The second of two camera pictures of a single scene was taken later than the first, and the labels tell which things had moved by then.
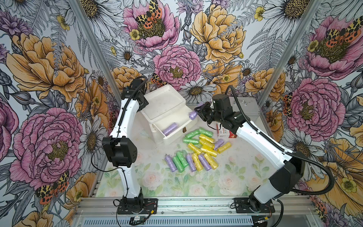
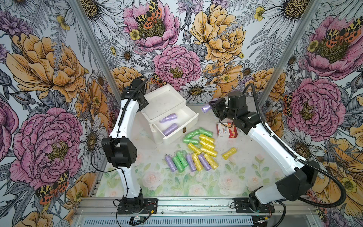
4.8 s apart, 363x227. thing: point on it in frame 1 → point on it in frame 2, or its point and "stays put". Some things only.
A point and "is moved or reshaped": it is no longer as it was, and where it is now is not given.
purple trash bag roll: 169,161 stays put
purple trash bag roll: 167,129 stays put
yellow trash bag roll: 223,147 → 231,151
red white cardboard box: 223,132 stays put
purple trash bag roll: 205,163 is moved or reshaped
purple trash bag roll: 189,158 stays put
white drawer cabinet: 167,114 stays put
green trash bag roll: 202,131 stays put
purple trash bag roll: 193,115 → 168,117
